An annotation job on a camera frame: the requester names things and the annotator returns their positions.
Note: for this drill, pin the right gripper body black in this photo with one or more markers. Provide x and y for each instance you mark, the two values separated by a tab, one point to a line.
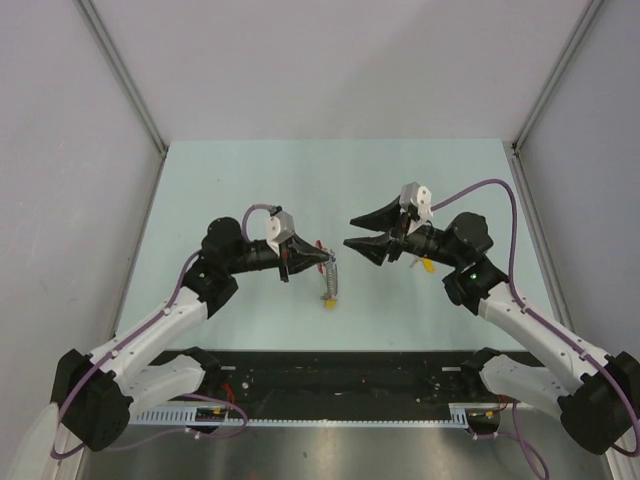
412	237

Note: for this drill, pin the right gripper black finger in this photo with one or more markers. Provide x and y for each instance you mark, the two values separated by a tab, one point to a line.
389	217
377	250

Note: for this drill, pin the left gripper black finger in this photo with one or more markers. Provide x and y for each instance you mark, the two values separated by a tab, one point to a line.
296	265
304	252

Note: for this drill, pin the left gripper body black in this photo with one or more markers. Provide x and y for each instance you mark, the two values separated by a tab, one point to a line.
264	257

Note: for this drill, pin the keyring with chain and tags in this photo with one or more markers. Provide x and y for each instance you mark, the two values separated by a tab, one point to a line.
329	271

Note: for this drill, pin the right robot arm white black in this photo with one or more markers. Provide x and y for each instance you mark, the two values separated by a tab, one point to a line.
593	394

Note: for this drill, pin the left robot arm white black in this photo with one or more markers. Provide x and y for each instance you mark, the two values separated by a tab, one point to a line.
98	392

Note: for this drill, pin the yellow key tag with key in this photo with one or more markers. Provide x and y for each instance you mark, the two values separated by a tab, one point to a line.
426	264

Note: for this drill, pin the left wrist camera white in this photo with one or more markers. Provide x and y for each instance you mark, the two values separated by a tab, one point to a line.
279	228

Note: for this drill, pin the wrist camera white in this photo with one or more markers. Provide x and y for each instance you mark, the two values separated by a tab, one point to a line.
415	199
279	228

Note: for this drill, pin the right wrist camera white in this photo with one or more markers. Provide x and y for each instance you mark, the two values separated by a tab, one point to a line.
415	199

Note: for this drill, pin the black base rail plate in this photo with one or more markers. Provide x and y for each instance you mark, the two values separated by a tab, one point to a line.
352	381

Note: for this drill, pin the white slotted cable duct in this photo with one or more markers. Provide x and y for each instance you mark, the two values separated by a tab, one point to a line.
414	415

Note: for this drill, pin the right aluminium frame post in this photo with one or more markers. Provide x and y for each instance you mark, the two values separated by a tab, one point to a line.
586	21

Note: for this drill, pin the aluminium frame post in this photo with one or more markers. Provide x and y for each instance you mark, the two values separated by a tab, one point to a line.
586	21
114	60

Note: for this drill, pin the left aluminium frame post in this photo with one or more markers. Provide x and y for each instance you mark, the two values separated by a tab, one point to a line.
114	60

